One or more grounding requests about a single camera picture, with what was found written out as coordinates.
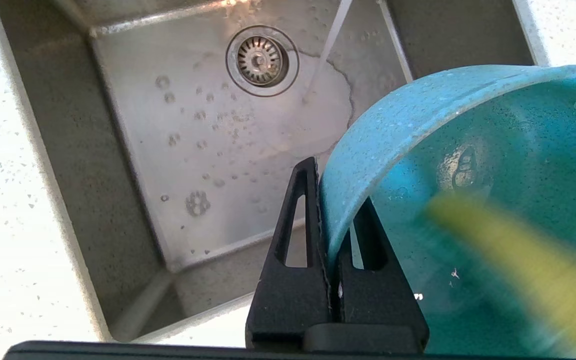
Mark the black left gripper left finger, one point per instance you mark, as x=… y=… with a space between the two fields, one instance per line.
x=288 y=305

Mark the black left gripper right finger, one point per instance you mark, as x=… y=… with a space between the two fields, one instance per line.
x=378 y=300

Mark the yellow green sponge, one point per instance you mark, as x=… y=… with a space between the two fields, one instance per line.
x=518 y=250

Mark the teal bowl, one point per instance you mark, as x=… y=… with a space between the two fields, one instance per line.
x=518 y=125

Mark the stainless steel sink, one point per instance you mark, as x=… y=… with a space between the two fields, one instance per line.
x=143 y=175

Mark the round metal sink strainer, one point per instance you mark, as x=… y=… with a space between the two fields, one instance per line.
x=262 y=60

